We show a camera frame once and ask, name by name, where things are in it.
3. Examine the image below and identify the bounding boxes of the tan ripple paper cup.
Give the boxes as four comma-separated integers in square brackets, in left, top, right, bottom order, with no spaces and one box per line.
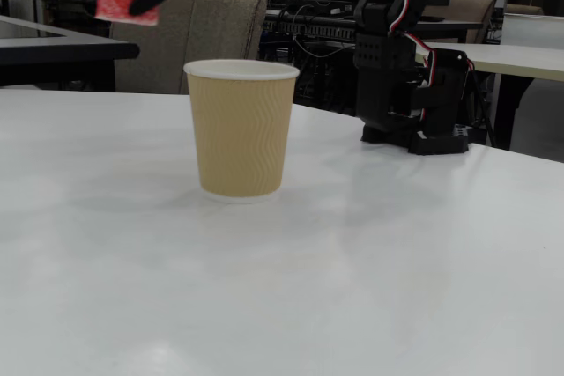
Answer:
[182,58,301,205]

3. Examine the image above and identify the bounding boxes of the beige fabric chair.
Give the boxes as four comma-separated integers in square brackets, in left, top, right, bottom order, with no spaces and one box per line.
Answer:
[108,0,269,95]

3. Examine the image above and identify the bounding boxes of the dark-edged grey table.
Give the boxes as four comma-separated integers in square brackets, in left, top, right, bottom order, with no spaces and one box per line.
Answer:
[0,14,141,91]

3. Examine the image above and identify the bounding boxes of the tan office chair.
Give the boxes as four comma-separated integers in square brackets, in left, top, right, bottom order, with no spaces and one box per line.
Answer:
[422,0,499,45]
[505,4,544,16]

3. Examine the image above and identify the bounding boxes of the white table dark legs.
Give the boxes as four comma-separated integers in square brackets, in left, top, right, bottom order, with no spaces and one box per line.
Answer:
[416,41,564,151]

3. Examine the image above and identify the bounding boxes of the white desk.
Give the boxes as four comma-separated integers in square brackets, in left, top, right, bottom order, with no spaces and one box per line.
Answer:
[501,12,564,49]

